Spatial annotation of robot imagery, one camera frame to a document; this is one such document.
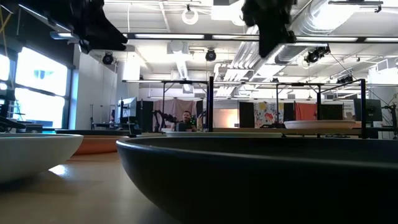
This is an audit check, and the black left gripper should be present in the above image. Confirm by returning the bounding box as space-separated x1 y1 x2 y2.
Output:
43 0 129 52

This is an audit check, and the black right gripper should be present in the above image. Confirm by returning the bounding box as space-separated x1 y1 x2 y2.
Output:
241 0 298 59

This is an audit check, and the pink plate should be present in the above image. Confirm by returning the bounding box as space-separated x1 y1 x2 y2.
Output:
73 135 130 156

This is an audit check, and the light grey plate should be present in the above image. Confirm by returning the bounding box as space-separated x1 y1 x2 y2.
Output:
0 133 84 184

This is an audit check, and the wooden shelf board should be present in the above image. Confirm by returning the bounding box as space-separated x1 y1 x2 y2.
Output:
213 127 363 136

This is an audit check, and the long LED light bar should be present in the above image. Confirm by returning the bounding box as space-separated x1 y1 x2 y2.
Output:
49 30 398 44

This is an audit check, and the background computer monitor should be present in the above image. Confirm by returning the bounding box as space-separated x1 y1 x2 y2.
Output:
353 98 383 123
117 96 138 119

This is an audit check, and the floral cloth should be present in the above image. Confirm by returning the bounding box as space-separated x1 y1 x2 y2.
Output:
254 101 285 128

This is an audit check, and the orange cloth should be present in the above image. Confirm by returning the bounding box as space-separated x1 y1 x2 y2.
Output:
294 102 318 121

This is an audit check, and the large window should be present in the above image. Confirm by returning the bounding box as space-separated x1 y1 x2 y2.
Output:
0 46 70 129

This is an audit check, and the pink curtain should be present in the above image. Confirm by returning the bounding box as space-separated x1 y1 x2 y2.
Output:
153 99 197 129

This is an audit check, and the pale green plate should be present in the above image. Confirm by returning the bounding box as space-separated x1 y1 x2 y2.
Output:
283 119 357 130

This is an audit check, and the person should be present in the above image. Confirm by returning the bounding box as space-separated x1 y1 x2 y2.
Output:
178 110 198 133

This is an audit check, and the black plate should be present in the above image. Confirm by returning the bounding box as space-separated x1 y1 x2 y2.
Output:
115 136 398 224

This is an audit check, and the silver ventilation duct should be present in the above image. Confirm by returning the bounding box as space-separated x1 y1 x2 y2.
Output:
292 0 346 35

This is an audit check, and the black ceiling camera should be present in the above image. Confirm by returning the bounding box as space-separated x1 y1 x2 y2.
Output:
304 45 331 65

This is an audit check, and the white ring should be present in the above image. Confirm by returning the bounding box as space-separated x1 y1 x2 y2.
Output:
182 7 199 26

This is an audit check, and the black aluminium rig frame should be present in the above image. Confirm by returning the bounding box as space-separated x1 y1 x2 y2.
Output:
206 76 368 140

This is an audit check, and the yellow cord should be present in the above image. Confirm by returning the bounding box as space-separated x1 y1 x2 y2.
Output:
0 6 14 58

